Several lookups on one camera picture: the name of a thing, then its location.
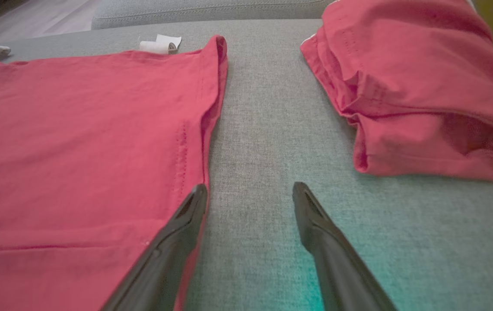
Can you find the large grey sofa seat cushion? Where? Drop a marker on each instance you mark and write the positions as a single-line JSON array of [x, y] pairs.
[[263, 129]]

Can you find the red garment thin white stripes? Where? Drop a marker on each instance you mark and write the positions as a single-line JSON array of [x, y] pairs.
[[77, 151]]

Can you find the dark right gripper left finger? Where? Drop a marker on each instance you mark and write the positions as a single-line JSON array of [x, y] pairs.
[[164, 263]]

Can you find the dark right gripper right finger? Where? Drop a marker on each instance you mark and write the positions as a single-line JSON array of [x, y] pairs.
[[341, 268]]

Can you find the red garment wide white bands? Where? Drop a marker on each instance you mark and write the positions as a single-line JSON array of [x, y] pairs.
[[423, 65]]

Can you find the small grey sofa cushion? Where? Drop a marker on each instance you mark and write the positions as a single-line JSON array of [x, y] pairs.
[[207, 11]]

